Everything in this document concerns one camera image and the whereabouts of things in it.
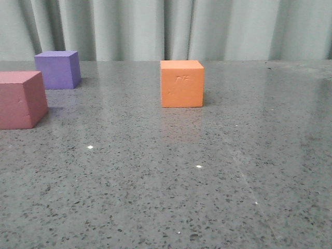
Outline orange foam cube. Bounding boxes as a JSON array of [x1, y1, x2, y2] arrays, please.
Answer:
[[160, 60, 204, 108]]

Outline pale green curtain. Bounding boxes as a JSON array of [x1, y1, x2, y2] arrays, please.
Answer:
[[1, 1, 331, 61]]

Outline purple foam cube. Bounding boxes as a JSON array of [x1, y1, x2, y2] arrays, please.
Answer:
[[34, 51, 81, 90]]

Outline pink foam cube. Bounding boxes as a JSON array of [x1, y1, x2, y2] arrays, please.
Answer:
[[1, 71, 48, 130]]

